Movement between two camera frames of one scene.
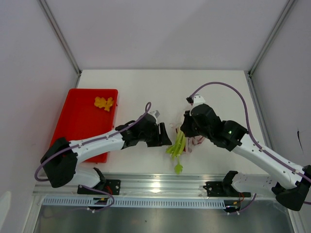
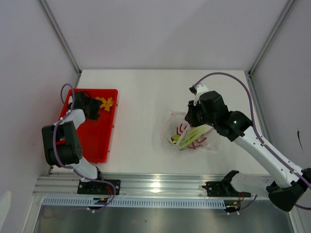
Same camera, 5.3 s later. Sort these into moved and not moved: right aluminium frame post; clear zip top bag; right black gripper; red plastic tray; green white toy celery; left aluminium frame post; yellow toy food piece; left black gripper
Moved: clear zip top bag; left black gripper; right black gripper; green white toy celery
Not moved: yellow toy food piece; red plastic tray; left aluminium frame post; right aluminium frame post
